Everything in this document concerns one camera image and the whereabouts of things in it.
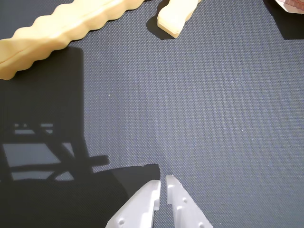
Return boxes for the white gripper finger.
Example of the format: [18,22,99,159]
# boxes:
[165,175,214,228]
[105,180,162,228]

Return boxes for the yellow crinkle fry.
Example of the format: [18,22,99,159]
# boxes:
[0,0,145,81]
[157,0,202,38]

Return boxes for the black textured mat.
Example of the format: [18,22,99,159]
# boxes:
[0,0,304,228]

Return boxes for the red fries carton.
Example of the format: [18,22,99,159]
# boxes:
[275,0,304,14]

